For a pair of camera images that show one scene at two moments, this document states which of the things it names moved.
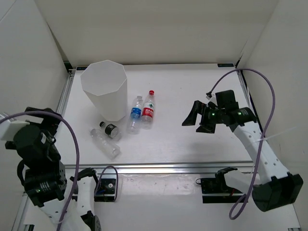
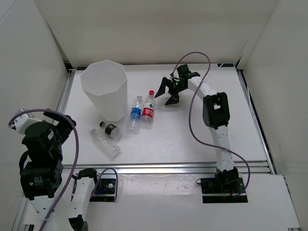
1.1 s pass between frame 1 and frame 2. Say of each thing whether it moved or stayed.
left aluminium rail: stayed
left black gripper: moved
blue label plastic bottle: stayed
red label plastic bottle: stayed
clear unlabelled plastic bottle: stayed
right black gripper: moved
